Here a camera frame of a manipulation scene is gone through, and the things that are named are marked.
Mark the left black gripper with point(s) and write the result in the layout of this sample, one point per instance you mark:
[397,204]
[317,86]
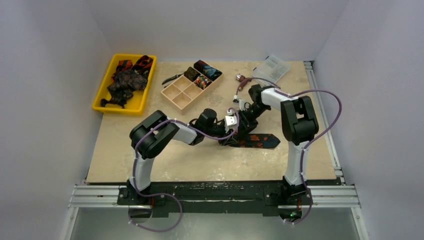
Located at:
[227,141]

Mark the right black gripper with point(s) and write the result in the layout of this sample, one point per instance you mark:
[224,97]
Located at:
[248,120]

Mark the dark orange floral tie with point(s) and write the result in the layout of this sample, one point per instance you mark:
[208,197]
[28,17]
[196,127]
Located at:
[255,140]

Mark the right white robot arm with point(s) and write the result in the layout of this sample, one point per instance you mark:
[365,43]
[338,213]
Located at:
[299,126]

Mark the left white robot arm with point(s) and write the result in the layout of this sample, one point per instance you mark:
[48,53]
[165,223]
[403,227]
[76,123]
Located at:
[150,137]

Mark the brown metal pipe fitting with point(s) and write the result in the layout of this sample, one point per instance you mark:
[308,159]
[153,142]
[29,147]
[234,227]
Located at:
[243,81]

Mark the rolled colourful floral tie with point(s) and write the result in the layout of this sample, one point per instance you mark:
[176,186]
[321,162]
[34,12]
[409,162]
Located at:
[202,82]

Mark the wooden compartment box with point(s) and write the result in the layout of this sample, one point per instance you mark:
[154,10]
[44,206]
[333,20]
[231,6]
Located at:
[182,92]

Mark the rolled blue floral tie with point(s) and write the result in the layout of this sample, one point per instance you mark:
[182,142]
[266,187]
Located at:
[207,70]

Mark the clear plastic organizer box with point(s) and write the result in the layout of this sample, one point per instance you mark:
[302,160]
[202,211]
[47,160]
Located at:
[270,71]

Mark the rolled olive patterned tie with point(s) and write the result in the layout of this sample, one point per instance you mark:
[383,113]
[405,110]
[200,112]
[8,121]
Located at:
[191,74]

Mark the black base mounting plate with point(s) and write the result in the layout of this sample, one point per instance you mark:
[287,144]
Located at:
[216,197]

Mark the black pliers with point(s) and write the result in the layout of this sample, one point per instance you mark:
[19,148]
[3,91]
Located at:
[169,80]

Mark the yellow plastic bin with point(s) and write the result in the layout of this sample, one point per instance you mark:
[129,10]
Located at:
[134,106]

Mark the red black striped tie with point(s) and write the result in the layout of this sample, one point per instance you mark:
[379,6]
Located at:
[142,66]

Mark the dark patterned tie pile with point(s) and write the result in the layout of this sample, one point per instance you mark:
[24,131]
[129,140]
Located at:
[123,87]

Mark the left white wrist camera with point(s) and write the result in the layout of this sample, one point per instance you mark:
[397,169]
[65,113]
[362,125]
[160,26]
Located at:
[231,120]

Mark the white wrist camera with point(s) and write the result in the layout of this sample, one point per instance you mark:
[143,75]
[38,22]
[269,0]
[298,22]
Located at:
[242,103]
[231,120]

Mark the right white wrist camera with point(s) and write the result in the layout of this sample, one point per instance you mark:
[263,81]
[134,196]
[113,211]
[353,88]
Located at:
[242,103]

